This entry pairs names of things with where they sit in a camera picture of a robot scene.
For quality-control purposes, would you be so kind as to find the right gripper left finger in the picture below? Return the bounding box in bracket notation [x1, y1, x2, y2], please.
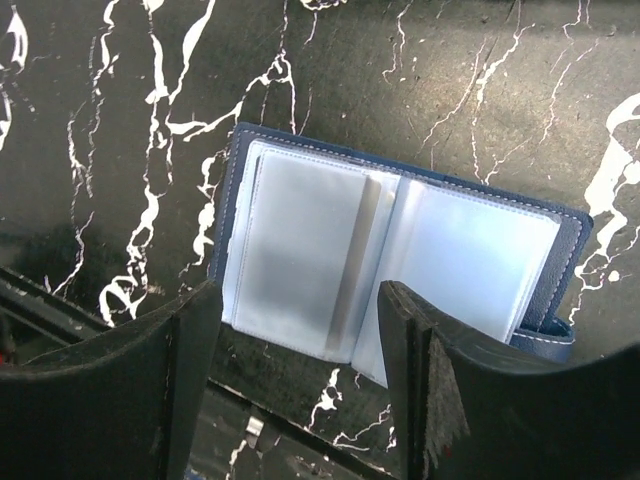
[1, 281, 223, 479]

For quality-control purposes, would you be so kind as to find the blue card holder wallet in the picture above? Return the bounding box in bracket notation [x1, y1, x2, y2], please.
[210, 123, 593, 385]

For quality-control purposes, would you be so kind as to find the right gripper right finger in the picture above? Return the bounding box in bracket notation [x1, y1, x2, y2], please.
[377, 281, 639, 479]

